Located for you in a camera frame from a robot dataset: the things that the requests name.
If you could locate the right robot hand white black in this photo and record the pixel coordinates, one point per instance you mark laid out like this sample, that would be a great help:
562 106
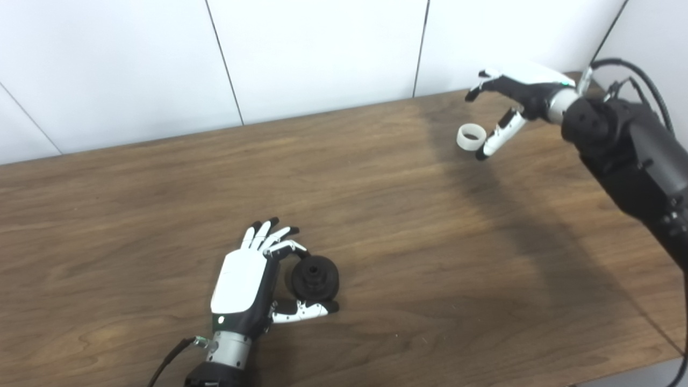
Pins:
532 88

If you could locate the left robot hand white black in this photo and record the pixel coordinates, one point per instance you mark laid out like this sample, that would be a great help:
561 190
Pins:
239 285

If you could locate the round black part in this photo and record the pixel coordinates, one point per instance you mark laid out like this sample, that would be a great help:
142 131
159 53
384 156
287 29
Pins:
317 279

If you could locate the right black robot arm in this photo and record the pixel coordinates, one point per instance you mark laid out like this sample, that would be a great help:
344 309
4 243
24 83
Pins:
629 150

